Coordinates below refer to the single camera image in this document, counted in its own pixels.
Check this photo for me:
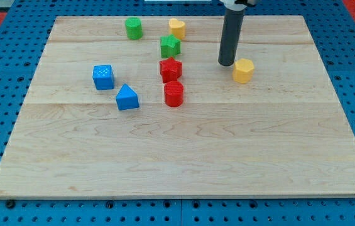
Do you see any blue triangle block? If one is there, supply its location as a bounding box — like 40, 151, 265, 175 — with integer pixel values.
116, 83, 139, 110

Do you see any wooden board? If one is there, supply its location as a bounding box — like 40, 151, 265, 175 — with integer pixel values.
0, 16, 355, 200

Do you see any red cylinder block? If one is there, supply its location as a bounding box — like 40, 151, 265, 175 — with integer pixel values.
164, 81, 184, 107

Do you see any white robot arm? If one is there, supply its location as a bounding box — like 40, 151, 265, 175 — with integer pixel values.
220, 0, 259, 11

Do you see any yellow heart block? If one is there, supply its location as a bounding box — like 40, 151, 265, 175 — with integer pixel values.
168, 18, 185, 40

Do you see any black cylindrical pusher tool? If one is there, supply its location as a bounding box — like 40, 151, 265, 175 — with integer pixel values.
218, 9, 244, 67

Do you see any blue cube block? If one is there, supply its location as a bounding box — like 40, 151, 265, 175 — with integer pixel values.
92, 65, 114, 90

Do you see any red star block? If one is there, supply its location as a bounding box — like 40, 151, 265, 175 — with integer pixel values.
159, 56, 182, 83

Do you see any green star block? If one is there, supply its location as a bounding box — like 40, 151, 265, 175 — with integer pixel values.
160, 35, 181, 58

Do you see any yellow hexagon block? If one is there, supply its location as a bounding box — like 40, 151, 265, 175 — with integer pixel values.
232, 58, 254, 84

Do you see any green cylinder block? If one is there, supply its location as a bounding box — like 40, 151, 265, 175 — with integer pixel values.
124, 17, 143, 40

